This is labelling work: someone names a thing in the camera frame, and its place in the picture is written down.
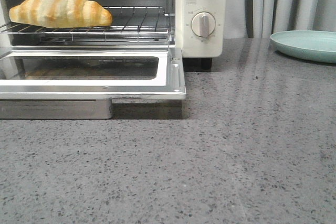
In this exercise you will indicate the grey-white curtain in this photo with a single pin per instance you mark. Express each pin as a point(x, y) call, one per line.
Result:
point(261, 18)

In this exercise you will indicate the teal plate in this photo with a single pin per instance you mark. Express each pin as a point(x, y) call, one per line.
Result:
point(312, 45)

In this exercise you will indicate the metal wire oven rack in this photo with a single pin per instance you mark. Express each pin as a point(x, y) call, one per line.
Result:
point(130, 24)

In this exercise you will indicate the oven glass door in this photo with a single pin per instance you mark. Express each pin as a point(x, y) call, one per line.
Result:
point(81, 83)

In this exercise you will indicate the white Toshiba toaster oven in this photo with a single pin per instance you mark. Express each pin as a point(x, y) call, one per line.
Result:
point(203, 45)

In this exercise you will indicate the lower oven timer knob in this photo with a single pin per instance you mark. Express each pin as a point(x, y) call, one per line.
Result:
point(203, 24)

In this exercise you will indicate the golden bread roll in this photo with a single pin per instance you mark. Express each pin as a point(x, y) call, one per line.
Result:
point(61, 13)

